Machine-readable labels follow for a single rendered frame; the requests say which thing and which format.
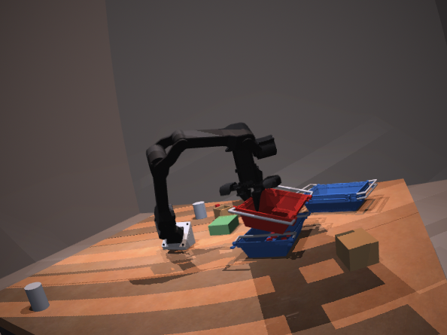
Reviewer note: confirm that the small brown cube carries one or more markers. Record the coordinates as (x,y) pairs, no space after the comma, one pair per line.
(357,249)

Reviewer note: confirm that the tan open-top box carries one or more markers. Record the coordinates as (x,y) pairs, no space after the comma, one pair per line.
(221,211)

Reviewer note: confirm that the dark grey cylinder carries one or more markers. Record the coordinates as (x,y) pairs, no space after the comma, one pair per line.
(199,209)
(37,297)

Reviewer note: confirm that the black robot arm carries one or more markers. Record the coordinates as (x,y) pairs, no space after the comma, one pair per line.
(237,137)

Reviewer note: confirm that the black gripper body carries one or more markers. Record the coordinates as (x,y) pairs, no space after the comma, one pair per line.
(247,174)

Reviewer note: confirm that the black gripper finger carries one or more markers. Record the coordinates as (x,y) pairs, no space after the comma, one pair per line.
(245,196)
(256,198)

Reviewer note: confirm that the blue plastic tray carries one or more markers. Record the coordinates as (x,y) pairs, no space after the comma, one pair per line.
(259,247)
(340,190)

